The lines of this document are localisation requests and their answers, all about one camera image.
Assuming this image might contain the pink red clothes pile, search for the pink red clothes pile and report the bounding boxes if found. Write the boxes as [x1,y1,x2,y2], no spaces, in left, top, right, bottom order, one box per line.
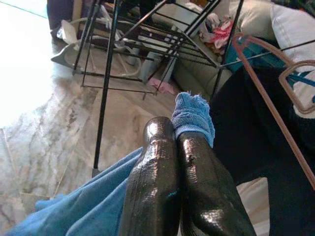
[200,13,234,54]

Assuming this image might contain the navy blue garment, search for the navy blue garment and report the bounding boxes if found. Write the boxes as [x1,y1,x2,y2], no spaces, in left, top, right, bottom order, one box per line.
[209,66,315,236]

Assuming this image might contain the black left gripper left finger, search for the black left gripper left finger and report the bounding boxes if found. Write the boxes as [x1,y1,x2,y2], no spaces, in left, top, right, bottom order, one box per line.
[118,117,182,236]

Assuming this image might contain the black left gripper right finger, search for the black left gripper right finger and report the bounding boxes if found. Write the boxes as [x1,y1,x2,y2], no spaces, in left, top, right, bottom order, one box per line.
[176,132,256,236]

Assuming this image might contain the white pillow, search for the white pillow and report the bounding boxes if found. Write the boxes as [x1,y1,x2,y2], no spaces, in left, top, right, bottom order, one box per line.
[270,4,315,57]

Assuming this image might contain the pink cloth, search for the pink cloth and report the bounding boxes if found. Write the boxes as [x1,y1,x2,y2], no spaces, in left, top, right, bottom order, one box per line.
[149,78,175,94]

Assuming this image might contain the blue cloth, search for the blue cloth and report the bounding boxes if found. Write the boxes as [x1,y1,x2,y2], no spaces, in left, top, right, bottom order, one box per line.
[4,91,216,236]

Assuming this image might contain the blue clothes hanger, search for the blue clothes hanger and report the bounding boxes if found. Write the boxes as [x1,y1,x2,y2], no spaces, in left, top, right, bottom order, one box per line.
[287,71,315,104]

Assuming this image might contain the pink plastic clothes hanger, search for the pink plastic clothes hanger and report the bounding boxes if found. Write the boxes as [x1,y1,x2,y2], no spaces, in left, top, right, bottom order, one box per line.
[232,33,315,190]

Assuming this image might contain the black metal drying rack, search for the black metal drying rack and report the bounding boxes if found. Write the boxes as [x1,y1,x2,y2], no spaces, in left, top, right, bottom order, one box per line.
[72,0,315,177]

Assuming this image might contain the dark purple bin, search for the dark purple bin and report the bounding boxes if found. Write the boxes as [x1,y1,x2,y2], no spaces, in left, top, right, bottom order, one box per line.
[46,0,82,37]

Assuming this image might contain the blue fabric bag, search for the blue fabric bag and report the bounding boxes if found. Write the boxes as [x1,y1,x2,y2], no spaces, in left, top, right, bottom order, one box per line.
[225,41,284,72]

